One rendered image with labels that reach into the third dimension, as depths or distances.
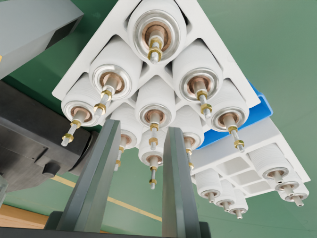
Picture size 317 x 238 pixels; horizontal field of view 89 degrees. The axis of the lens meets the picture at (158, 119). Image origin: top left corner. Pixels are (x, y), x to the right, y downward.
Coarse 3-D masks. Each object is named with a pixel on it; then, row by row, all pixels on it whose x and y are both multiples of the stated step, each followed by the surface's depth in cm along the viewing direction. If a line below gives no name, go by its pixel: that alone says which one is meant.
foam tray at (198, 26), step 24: (120, 0) 28; (192, 0) 28; (120, 24) 31; (192, 24) 31; (96, 48) 34; (216, 48) 33; (72, 72) 38; (144, 72) 38; (168, 72) 38; (240, 72) 37
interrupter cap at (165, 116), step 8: (152, 104) 34; (160, 104) 34; (144, 112) 36; (152, 112) 36; (160, 112) 36; (168, 112) 35; (144, 120) 37; (160, 120) 38; (168, 120) 37; (160, 128) 39
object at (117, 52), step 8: (112, 40) 37; (120, 40) 36; (104, 48) 34; (112, 48) 32; (120, 48) 32; (128, 48) 34; (104, 56) 29; (112, 56) 29; (120, 56) 30; (128, 56) 31; (136, 56) 34; (96, 64) 29; (120, 64) 29; (128, 64) 30; (136, 64) 33; (128, 72) 30; (136, 72) 31; (136, 80) 31; (136, 88) 33; (128, 96) 34
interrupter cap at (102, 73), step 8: (104, 64) 29; (112, 64) 29; (96, 72) 30; (104, 72) 30; (112, 72) 30; (120, 72) 30; (96, 80) 31; (104, 80) 31; (120, 80) 31; (128, 80) 31; (96, 88) 32; (120, 88) 32; (128, 88) 32; (112, 96) 33; (120, 96) 33
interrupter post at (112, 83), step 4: (108, 80) 30; (112, 80) 30; (116, 80) 31; (108, 84) 29; (112, 84) 29; (116, 84) 30; (104, 88) 29; (112, 88) 29; (116, 88) 30; (112, 92) 29
